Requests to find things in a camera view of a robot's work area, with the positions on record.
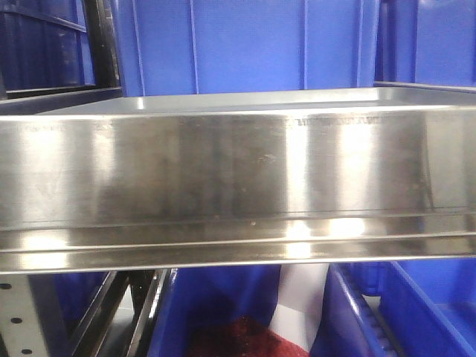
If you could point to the stainless steel shelf tray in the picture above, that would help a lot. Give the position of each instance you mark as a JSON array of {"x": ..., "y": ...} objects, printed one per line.
[{"x": 320, "y": 176}]

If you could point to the blue bin behind capacitor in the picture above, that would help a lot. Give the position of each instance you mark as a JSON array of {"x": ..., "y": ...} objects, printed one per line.
[{"x": 203, "y": 47}]

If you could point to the perforated grey shelf upright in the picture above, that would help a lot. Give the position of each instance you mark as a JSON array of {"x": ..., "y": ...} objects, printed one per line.
[{"x": 21, "y": 330}]

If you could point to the blue bin with red contents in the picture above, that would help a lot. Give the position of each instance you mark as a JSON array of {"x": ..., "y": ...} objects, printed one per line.
[{"x": 284, "y": 299}]

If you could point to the dark red material in bin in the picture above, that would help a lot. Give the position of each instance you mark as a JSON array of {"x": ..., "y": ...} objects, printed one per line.
[{"x": 242, "y": 337}]

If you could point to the blue bin lower right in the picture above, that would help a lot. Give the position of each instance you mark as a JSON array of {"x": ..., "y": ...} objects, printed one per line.
[{"x": 407, "y": 308}]

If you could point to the blue bin upper right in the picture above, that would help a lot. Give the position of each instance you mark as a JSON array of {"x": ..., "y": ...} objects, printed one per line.
[{"x": 426, "y": 42}]

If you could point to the dark blue bin upper left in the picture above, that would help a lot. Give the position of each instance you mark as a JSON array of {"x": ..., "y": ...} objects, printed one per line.
[{"x": 44, "y": 44}]

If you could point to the black shelf frame post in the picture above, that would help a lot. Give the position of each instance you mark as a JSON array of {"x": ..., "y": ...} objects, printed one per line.
[{"x": 99, "y": 26}]

